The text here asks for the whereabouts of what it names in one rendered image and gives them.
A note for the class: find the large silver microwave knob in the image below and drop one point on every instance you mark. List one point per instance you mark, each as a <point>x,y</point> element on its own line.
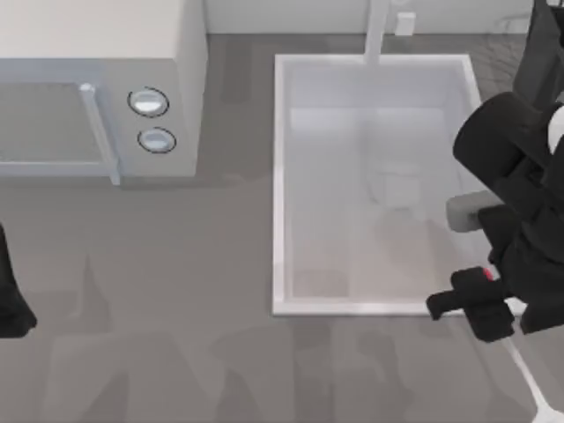
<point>148,102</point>

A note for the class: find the white sink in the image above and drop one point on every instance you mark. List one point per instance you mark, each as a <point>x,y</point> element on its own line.
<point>282,220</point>

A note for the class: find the tall white tap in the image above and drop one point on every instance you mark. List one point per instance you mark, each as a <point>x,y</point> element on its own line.
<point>375,35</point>

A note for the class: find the pale microwave oven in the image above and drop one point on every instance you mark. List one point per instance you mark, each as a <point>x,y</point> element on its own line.
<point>185,88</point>

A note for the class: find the small silver microwave knob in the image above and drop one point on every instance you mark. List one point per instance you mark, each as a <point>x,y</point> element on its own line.
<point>156,140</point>

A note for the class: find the small white wall box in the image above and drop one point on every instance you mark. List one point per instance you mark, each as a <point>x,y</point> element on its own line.
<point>405,23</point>

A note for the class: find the pale grey rounded box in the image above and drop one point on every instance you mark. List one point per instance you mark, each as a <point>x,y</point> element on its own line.
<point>462,216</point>

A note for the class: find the microwave glass door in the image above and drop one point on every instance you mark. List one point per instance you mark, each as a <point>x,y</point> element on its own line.
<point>44,123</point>

